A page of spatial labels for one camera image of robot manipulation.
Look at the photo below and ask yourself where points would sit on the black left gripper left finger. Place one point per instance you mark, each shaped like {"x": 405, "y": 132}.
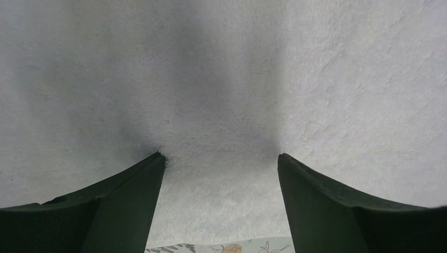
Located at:
{"x": 112, "y": 215}

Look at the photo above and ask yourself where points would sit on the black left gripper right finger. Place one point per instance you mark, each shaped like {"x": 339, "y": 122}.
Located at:
{"x": 326, "y": 215}

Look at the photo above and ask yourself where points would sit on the white fluffy towel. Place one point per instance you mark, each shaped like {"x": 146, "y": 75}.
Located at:
{"x": 353, "y": 89}

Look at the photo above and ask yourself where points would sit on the floral patterned table mat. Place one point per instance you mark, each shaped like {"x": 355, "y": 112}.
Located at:
{"x": 257, "y": 245}

